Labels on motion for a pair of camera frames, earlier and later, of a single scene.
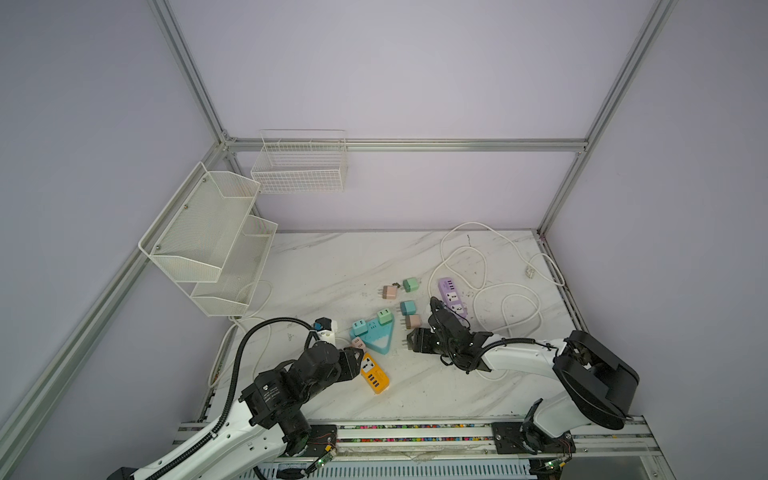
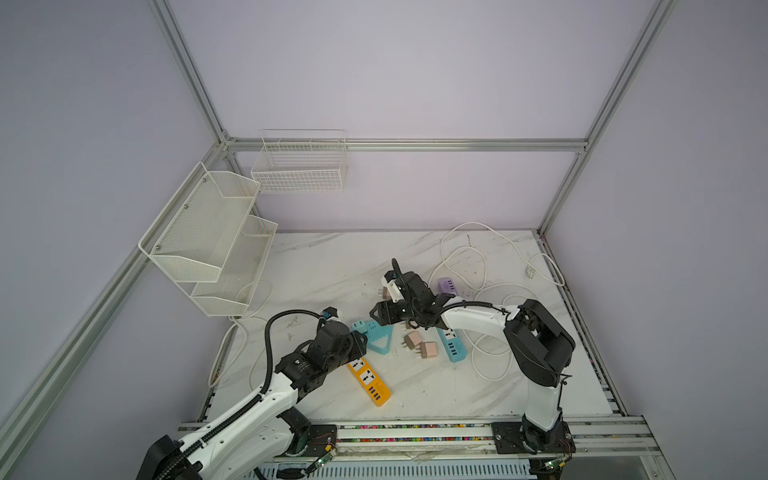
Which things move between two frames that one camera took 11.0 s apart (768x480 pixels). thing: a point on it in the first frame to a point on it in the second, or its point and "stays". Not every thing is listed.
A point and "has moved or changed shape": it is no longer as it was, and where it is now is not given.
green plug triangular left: x=359 y=327 stays
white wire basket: x=302 y=161 stays
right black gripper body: x=429 y=343 to x=397 y=312
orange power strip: x=374 y=375 has moved or changed shape
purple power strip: x=450 y=296 stays
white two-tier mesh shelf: x=211 y=242 stays
